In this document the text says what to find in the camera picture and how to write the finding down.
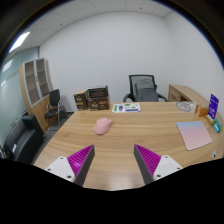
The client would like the pink computer mouse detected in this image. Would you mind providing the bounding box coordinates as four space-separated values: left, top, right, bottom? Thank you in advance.
93 117 114 136

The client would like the black visitor chair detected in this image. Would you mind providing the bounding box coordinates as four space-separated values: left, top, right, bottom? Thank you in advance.
44 88 69 128

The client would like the pink blue gradient mouse pad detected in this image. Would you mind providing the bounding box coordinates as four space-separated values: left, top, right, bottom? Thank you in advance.
175 120 213 152

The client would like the black leather sofa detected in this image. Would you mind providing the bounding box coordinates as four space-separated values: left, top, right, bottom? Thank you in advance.
2 114 45 165

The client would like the rectangular ceiling light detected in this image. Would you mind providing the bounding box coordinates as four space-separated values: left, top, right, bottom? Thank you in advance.
8 31 31 54

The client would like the small brown cardboard box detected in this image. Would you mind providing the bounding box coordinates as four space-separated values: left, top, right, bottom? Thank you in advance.
73 90 90 111

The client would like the white green purple leaflet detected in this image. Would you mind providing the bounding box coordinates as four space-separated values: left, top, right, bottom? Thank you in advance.
111 102 142 114

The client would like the wooden shelf cabinet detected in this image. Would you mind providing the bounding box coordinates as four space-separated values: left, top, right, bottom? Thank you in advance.
18 58 56 134

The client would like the black printed box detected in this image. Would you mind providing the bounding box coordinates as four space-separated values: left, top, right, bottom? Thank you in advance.
87 85 110 100

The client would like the orange brown box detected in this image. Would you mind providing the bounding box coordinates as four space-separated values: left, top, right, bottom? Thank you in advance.
194 104 210 118

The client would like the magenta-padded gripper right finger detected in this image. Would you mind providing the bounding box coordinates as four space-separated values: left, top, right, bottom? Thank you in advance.
133 143 184 185

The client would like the purple package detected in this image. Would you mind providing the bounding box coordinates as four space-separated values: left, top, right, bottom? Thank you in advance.
207 93 220 120

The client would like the clear bag with round print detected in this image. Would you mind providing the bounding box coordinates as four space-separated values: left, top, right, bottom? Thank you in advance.
175 101 196 113

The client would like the green packet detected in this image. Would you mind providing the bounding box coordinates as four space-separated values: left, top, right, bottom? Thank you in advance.
212 118 223 134

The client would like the black mesh office chair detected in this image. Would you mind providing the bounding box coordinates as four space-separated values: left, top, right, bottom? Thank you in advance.
122 74 169 103

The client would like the brown printed cardboard box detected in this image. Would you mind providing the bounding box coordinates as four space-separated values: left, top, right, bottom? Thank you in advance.
87 95 111 111

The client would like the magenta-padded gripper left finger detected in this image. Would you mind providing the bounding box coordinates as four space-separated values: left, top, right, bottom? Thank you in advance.
43 144 96 187

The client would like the grey backpack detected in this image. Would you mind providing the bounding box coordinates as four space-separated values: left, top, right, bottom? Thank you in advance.
134 78 159 103

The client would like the wooden side desk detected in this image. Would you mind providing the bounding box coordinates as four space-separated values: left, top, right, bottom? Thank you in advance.
167 83 211 108

